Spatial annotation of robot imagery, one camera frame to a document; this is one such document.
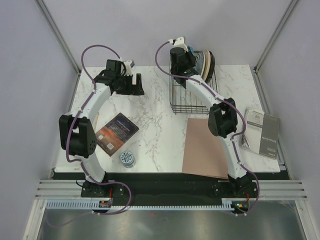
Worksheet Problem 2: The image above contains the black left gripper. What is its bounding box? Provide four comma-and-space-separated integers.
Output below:
116, 73, 144, 96

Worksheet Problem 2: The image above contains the black wire dish rack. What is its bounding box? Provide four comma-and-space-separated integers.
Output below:
169, 50, 218, 115

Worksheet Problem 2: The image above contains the teal polka dot plate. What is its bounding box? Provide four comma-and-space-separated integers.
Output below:
188, 45, 195, 59

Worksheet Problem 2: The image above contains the blue striped white plate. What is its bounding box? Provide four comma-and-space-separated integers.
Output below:
194, 51, 205, 76

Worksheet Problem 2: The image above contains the cream plate with branch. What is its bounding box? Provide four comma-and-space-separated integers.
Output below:
201, 50, 211, 81

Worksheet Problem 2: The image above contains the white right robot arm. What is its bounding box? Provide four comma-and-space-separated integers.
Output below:
170, 47, 238, 179

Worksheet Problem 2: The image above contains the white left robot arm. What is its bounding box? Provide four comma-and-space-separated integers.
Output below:
58, 59, 145, 197

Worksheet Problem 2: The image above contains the dark sunset book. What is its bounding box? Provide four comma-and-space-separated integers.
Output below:
95, 113, 139, 157

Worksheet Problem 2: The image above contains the clear plastic bag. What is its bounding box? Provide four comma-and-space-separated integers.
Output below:
52, 127, 82, 173

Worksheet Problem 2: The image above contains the blue patterned small cup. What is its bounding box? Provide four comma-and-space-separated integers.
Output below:
120, 151, 136, 168

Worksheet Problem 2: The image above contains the pink folder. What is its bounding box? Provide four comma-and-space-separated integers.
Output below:
182, 118, 228, 180

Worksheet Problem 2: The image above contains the white paper leaflet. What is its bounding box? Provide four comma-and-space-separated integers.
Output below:
245, 108, 265, 128

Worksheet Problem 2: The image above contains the grey setup guide booklet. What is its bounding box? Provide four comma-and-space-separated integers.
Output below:
258, 113, 280, 159

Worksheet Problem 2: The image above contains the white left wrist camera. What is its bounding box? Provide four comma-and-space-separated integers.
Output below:
121, 60, 135, 75

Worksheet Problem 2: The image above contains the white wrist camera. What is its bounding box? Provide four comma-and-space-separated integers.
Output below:
168, 36, 189, 52
121, 60, 135, 75

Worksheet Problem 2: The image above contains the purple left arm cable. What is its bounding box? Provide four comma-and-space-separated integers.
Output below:
44, 44, 133, 228

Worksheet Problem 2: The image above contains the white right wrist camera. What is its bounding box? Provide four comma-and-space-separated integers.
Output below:
168, 36, 189, 52

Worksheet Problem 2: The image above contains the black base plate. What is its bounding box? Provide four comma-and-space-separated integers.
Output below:
81, 173, 259, 207

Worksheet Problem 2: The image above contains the white cable duct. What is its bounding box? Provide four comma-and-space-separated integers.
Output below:
45, 199, 244, 211

